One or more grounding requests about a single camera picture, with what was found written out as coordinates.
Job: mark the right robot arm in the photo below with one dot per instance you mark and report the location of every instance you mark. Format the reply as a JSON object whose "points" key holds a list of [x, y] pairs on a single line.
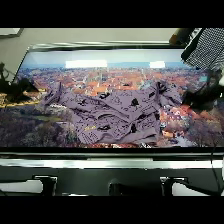
{"points": [[203, 98]]}

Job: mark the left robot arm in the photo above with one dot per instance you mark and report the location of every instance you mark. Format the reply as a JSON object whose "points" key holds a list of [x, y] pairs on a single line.
{"points": [[16, 90]]}

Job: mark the purple printed garment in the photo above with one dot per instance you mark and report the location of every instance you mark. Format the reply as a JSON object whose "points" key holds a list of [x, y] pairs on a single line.
{"points": [[113, 113]]}

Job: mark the silver frame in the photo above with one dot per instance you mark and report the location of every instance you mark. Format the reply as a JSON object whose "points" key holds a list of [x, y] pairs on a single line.
{"points": [[110, 164]]}

